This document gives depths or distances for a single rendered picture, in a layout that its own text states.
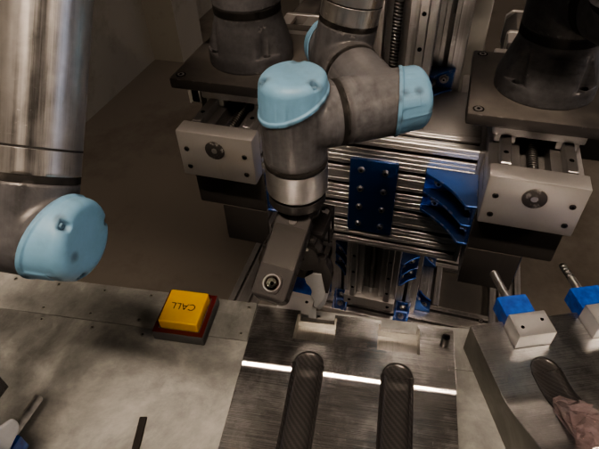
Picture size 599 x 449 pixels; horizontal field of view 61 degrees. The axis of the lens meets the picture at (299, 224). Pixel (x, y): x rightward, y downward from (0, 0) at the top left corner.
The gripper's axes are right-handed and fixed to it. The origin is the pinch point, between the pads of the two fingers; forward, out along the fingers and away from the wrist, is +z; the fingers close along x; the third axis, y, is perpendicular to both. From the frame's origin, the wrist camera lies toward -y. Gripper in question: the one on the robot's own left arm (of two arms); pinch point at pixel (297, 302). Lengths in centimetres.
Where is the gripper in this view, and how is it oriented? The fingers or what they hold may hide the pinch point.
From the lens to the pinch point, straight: 75.6
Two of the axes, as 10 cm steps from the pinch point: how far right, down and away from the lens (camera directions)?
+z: 0.3, 7.3, 6.9
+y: 3.1, -6.6, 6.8
